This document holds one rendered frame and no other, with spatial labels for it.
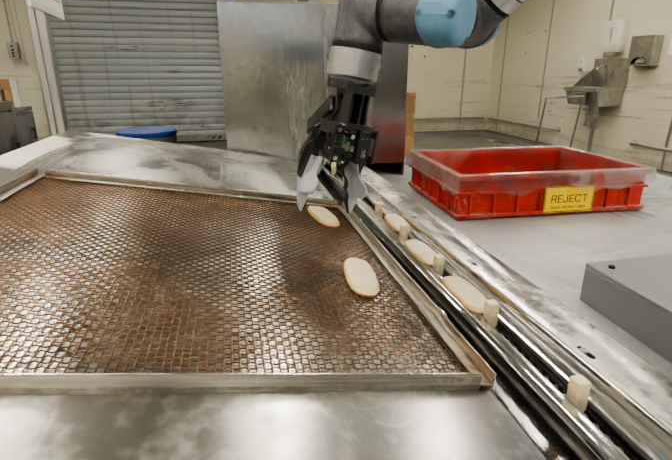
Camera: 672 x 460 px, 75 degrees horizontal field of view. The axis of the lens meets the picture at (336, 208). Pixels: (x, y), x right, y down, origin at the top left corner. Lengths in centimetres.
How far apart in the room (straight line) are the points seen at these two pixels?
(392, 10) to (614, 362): 47
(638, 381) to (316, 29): 106
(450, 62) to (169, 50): 472
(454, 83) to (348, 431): 830
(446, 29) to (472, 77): 811
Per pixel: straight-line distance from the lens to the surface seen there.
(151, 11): 763
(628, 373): 51
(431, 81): 833
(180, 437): 30
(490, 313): 56
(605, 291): 68
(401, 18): 61
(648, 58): 621
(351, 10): 66
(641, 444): 46
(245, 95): 125
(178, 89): 756
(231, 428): 31
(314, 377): 33
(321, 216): 70
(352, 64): 65
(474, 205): 99
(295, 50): 126
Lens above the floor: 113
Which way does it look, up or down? 17 degrees down
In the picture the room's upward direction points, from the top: straight up
